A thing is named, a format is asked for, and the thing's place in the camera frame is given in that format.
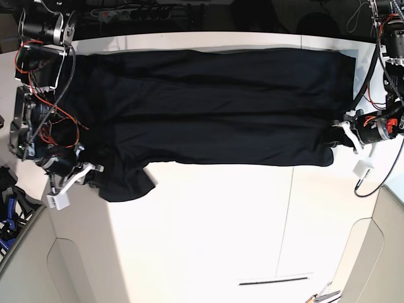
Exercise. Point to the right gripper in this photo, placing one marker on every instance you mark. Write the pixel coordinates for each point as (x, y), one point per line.
(61, 163)

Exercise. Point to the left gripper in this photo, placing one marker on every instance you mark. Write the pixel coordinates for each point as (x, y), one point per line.
(363, 129)

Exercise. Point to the black T-shirt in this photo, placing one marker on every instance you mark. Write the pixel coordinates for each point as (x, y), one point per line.
(267, 107)

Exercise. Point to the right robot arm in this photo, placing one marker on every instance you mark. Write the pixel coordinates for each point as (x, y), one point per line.
(45, 64)

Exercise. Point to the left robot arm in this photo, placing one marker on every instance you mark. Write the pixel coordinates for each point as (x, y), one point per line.
(387, 18)

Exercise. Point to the blue black clutter pile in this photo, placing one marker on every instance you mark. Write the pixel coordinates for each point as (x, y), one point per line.
(17, 207)

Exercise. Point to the grey tool at edge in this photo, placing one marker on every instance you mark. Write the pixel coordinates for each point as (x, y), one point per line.
(328, 298)

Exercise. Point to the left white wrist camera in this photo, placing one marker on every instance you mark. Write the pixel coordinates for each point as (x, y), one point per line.
(362, 168)

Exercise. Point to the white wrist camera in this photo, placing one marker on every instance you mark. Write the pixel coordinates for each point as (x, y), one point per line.
(58, 201)
(362, 168)

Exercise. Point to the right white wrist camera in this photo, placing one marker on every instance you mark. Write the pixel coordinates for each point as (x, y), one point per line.
(58, 201)

